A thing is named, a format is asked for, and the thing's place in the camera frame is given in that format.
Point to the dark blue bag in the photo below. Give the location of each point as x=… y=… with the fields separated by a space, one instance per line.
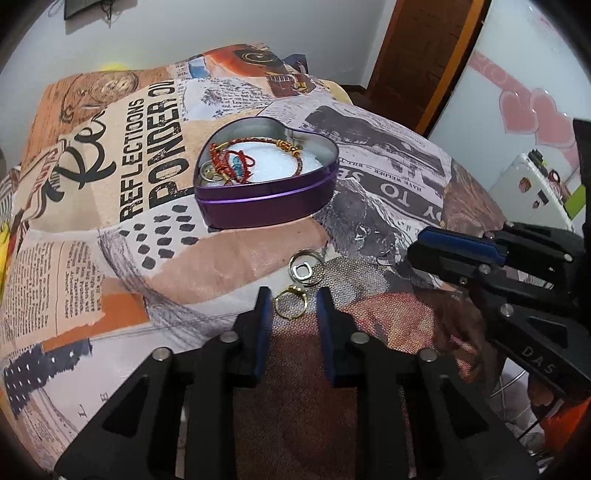
x=297 y=61

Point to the white cabinet with stickers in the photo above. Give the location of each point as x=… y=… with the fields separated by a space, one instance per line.
x=527 y=192

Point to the yellow pillow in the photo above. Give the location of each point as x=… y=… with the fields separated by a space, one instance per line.
x=114 y=67

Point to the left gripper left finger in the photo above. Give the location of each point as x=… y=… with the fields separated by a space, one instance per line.
x=135 y=433

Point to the printed newspaper-pattern bedspread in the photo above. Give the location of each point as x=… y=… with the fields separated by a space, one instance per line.
x=110 y=256

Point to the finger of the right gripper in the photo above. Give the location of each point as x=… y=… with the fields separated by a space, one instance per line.
x=468 y=277
x=437 y=246

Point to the wooden door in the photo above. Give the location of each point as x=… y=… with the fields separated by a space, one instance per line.
x=425 y=50

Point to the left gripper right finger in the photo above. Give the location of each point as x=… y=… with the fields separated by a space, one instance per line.
x=415 y=416

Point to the yellow cloth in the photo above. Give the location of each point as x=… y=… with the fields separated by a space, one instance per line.
x=5 y=252

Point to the purple heart-shaped tin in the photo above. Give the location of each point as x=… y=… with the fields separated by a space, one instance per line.
x=256 y=172

